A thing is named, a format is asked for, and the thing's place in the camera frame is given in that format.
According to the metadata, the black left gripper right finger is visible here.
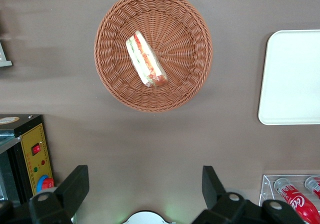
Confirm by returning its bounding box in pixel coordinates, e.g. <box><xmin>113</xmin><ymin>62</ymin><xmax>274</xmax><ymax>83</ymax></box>
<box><xmin>192</xmin><ymin>165</ymin><xmax>262</xmax><ymax>224</ymax></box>

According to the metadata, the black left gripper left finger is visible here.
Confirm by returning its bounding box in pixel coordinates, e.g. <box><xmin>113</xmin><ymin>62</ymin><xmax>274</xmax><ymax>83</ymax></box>
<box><xmin>28</xmin><ymin>165</ymin><xmax>90</xmax><ymax>224</ymax></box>

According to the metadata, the triangle sandwich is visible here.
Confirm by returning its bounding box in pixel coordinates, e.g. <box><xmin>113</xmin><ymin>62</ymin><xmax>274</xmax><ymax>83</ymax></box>
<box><xmin>125</xmin><ymin>30</ymin><xmax>169</xmax><ymax>89</ymax></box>

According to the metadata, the grey snack display rack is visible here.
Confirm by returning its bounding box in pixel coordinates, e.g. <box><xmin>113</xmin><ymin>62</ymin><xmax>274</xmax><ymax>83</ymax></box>
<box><xmin>0</xmin><ymin>40</ymin><xmax>13</xmax><ymax>68</ymax></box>

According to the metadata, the clear acrylic bottle rack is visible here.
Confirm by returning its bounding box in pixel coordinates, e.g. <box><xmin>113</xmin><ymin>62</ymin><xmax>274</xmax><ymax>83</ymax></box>
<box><xmin>258</xmin><ymin>174</ymin><xmax>320</xmax><ymax>224</ymax></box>

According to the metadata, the beige plastic tray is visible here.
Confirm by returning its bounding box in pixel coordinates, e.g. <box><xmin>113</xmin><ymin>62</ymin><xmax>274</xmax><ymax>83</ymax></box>
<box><xmin>257</xmin><ymin>29</ymin><xmax>320</xmax><ymax>126</ymax></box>

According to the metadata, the red cola bottle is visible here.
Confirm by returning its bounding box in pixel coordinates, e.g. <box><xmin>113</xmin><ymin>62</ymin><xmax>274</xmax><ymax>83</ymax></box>
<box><xmin>273</xmin><ymin>177</ymin><xmax>320</xmax><ymax>224</ymax></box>
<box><xmin>304</xmin><ymin>175</ymin><xmax>320</xmax><ymax>200</ymax></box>

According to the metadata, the black food warmer machine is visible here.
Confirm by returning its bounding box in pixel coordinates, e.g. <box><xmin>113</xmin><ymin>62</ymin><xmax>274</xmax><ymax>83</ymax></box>
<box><xmin>0</xmin><ymin>113</ymin><xmax>55</xmax><ymax>206</ymax></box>

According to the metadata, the round brown wicker basket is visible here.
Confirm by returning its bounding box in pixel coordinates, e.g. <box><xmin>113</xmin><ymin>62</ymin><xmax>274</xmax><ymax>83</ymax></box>
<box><xmin>93</xmin><ymin>0</ymin><xmax>214</xmax><ymax>113</ymax></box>

